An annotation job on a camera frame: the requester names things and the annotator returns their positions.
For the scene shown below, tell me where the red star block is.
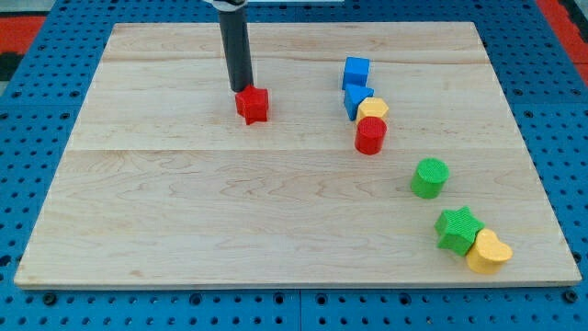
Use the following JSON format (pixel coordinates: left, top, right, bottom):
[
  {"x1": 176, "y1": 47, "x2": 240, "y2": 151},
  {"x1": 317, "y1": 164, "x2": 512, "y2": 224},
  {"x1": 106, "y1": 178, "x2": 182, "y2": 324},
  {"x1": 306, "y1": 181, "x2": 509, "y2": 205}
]
[{"x1": 235, "y1": 85, "x2": 269, "y2": 125}]

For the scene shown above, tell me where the blue cube block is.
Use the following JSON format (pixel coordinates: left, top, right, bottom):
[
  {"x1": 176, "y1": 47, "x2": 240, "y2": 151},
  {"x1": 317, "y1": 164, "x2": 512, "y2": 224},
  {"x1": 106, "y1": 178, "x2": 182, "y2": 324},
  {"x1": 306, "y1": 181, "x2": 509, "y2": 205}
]
[{"x1": 342, "y1": 57, "x2": 370, "y2": 90}]

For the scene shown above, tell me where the green star block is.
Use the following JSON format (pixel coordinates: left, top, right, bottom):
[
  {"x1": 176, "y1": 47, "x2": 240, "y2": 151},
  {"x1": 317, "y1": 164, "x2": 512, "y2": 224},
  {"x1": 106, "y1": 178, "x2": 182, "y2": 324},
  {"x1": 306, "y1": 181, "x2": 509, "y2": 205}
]
[{"x1": 434, "y1": 206, "x2": 485, "y2": 257}]

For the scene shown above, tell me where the blue triangle block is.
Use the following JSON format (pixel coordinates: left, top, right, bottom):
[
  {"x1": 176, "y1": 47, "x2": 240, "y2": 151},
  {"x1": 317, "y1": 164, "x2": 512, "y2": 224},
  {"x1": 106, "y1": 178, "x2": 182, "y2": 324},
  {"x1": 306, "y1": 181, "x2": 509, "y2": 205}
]
[{"x1": 344, "y1": 84, "x2": 374, "y2": 121}]

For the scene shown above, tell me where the green cylinder block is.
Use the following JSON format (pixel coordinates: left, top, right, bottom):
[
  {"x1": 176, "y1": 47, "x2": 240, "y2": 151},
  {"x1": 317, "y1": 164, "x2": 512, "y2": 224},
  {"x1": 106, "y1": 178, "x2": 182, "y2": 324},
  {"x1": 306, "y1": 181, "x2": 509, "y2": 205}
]
[{"x1": 411, "y1": 158, "x2": 450, "y2": 199}]

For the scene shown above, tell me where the red cylinder block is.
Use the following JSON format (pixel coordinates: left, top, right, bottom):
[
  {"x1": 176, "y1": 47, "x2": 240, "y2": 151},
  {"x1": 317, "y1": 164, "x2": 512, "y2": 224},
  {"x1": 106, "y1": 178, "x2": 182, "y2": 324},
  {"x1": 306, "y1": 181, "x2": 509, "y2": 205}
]
[{"x1": 355, "y1": 116, "x2": 388, "y2": 155}]

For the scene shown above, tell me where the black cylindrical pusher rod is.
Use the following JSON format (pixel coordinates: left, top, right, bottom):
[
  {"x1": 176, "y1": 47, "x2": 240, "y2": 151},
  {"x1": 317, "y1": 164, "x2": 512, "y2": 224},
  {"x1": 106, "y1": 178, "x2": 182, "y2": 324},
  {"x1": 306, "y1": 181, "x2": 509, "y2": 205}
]
[{"x1": 218, "y1": 6, "x2": 254, "y2": 92}]

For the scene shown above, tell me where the yellow hexagon block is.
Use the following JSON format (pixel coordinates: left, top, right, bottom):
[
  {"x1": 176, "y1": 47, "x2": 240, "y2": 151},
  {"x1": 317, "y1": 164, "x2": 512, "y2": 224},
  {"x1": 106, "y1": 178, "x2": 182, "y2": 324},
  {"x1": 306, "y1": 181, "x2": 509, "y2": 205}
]
[{"x1": 356, "y1": 97, "x2": 390, "y2": 124}]

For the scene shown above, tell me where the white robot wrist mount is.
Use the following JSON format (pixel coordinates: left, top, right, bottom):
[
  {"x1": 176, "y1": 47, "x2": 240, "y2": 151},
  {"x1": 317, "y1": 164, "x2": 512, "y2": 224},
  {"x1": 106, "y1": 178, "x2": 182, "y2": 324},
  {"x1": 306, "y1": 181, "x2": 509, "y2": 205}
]
[{"x1": 203, "y1": 0, "x2": 248, "y2": 11}]

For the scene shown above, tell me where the yellow heart block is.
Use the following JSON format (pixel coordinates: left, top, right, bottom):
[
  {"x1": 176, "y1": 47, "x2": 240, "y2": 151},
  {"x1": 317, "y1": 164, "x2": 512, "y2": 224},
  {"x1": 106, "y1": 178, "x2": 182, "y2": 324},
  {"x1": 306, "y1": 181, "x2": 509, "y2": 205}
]
[{"x1": 466, "y1": 228, "x2": 514, "y2": 275}]

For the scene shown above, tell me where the wooden board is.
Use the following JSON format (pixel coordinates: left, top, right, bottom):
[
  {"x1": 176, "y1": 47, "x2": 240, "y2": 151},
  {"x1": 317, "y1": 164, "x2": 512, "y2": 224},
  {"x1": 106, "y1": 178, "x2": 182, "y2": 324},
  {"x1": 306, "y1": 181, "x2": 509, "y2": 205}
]
[{"x1": 14, "y1": 22, "x2": 582, "y2": 290}]

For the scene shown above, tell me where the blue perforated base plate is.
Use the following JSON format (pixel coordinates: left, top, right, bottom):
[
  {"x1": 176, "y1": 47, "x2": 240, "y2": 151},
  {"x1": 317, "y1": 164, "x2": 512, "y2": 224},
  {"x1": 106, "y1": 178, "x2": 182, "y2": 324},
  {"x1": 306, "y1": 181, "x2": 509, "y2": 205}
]
[{"x1": 1, "y1": 0, "x2": 587, "y2": 330}]

